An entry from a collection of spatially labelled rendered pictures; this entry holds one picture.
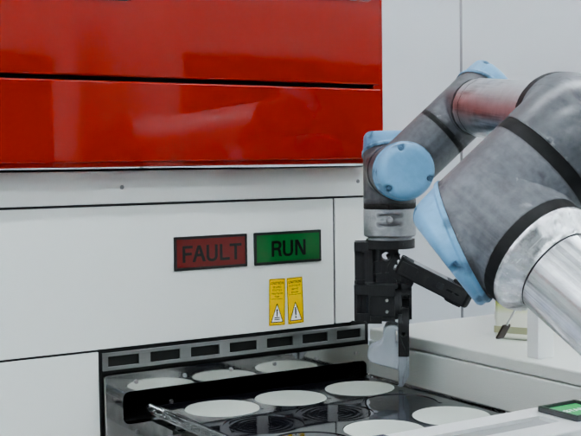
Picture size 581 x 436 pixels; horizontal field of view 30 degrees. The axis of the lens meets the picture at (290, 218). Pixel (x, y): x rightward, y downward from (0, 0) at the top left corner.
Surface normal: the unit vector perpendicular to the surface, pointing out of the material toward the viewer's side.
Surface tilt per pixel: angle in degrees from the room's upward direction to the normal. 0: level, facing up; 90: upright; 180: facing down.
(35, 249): 90
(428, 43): 90
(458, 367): 90
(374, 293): 90
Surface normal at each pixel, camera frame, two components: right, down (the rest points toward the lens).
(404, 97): 0.53, 0.04
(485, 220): -0.63, -0.23
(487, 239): -0.74, -0.05
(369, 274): -0.10, 0.05
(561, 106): -0.09, -0.64
